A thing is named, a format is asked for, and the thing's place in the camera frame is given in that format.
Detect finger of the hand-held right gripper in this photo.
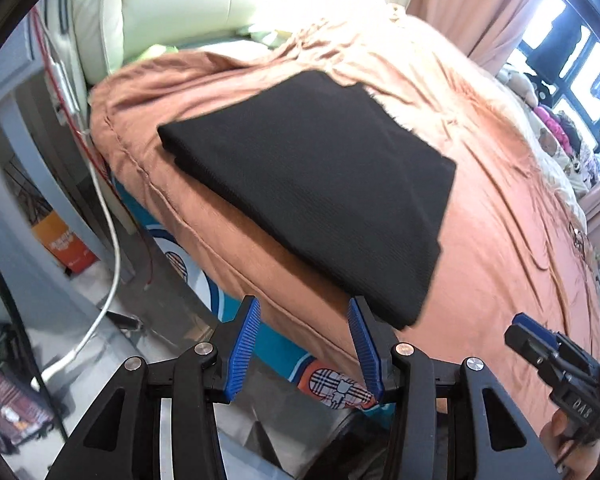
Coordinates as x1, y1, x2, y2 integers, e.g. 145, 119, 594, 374
511, 311, 600, 363
504, 324, 563, 378

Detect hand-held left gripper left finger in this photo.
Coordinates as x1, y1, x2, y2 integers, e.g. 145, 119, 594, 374
45, 295, 262, 480

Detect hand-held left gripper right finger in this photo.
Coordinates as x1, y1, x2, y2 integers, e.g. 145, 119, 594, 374
347, 295, 563, 480

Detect black T-shirt with patterned shoulders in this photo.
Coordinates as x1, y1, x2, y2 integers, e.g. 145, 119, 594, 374
157, 70, 457, 331

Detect person's right hand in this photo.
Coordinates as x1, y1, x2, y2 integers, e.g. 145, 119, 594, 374
540, 405, 600, 480

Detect orange duvet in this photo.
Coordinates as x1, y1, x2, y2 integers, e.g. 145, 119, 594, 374
87, 2, 600, 401

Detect cream blanket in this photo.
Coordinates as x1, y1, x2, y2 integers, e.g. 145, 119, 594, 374
510, 105, 588, 231

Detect floral cloth pile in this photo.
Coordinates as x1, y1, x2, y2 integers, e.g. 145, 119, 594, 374
565, 140, 600, 196

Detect orange box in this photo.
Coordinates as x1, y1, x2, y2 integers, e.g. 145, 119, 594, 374
32, 210, 98, 273

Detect pink cloth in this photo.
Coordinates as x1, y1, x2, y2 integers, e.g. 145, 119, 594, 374
535, 107, 576, 151

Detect phone with lit screen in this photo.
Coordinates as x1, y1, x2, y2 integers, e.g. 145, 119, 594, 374
0, 370, 56, 448

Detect white plush toy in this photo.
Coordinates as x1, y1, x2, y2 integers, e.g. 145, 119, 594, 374
497, 67, 536, 106

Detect black framed window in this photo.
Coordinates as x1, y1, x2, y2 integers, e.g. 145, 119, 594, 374
510, 0, 600, 151

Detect pale green pillow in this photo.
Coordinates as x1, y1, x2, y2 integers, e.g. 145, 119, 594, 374
130, 22, 291, 63

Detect tangled black cables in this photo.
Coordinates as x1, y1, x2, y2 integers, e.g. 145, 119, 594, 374
567, 220, 588, 256

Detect white cable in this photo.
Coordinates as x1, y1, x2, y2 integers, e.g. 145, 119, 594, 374
40, 65, 121, 381

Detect thick black cable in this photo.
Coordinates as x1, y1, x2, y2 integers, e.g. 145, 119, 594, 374
0, 245, 71, 441

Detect grey furniture frame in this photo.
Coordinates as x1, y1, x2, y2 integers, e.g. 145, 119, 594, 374
0, 0, 131, 331

